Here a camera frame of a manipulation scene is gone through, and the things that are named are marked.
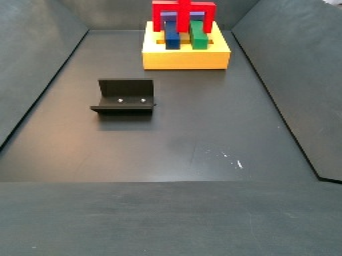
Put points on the red E-shaped block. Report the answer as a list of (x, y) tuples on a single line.
[(183, 8)]

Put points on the yellow base board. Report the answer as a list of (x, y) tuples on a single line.
[(186, 58)]

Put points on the green long block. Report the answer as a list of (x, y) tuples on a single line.
[(199, 38)]

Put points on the blue long block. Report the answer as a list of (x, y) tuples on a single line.
[(171, 36)]

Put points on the black metal bracket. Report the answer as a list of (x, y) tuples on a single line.
[(125, 96)]

